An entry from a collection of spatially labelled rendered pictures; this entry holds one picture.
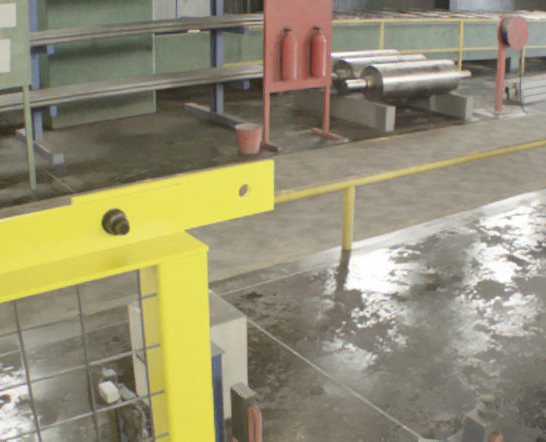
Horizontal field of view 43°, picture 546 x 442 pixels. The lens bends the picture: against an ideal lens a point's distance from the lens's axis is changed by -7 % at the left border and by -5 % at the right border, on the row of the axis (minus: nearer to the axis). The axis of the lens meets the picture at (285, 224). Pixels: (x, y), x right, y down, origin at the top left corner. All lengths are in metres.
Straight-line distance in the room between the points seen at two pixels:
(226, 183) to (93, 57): 8.84
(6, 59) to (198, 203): 6.07
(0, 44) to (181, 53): 4.54
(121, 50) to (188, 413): 9.04
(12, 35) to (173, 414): 6.13
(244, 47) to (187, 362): 10.64
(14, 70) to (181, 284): 6.15
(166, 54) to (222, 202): 9.93
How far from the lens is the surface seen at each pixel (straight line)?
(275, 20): 7.98
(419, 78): 9.53
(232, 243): 5.46
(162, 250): 0.64
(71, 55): 9.41
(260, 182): 0.72
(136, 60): 9.76
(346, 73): 9.60
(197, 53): 10.85
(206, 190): 0.69
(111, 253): 0.64
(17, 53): 6.74
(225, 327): 2.32
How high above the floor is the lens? 2.05
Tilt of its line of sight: 21 degrees down
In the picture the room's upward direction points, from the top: 1 degrees clockwise
